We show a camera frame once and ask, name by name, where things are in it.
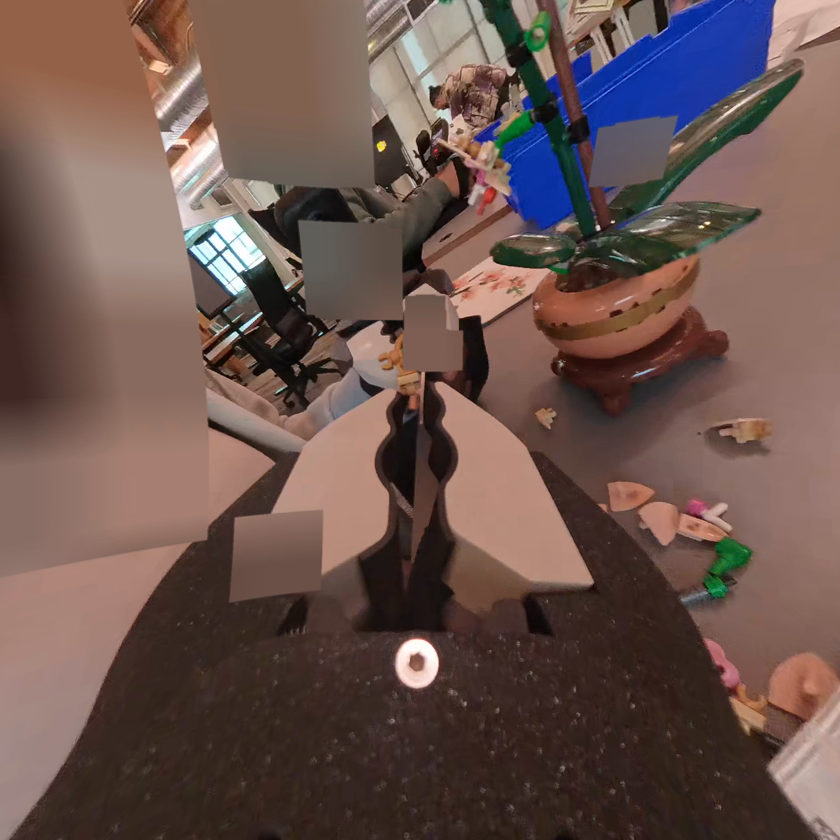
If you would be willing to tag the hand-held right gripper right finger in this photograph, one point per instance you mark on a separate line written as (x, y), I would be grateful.
(505, 518)

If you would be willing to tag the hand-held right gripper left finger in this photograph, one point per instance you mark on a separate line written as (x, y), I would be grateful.
(341, 472)

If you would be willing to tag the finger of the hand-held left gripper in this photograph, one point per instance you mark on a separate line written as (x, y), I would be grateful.
(367, 371)

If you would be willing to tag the small brick orchid flower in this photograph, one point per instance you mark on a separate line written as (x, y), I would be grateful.
(408, 380)

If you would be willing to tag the pile of bricks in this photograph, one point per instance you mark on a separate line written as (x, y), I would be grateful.
(630, 497)

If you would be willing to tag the orchid instruction booklet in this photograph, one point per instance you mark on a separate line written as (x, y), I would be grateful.
(499, 289)

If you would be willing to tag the black office chair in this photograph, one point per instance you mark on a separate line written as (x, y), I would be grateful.
(282, 315)

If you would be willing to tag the brick orchid model in pot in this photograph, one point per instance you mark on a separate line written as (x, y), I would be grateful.
(610, 308)

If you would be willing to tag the blue plastic bin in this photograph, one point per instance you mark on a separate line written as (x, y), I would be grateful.
(689, 65)

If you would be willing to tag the printed white paper sheet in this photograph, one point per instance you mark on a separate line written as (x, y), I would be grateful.
(814, 774)

